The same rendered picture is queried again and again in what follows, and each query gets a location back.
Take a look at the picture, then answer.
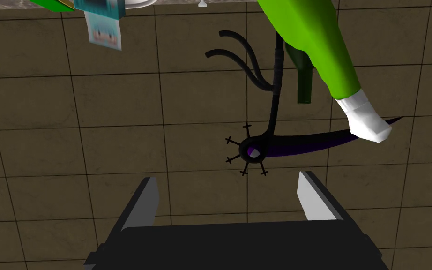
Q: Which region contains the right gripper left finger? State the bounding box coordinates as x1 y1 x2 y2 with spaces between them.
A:
120 177 160 233

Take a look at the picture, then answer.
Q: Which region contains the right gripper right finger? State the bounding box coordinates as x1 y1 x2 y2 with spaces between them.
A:
296 170 348 222

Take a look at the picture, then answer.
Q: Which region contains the dark green glass bottle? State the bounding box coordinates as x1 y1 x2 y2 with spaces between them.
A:
284 42 315 105

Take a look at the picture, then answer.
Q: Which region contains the green bottle with white cap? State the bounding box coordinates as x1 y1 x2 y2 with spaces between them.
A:
256 0 393 143

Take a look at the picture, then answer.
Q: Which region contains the teal box with picture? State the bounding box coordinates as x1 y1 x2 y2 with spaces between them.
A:
73 0 127 51

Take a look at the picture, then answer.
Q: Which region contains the green flat box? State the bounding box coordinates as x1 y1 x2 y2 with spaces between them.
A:
30 0 76 14

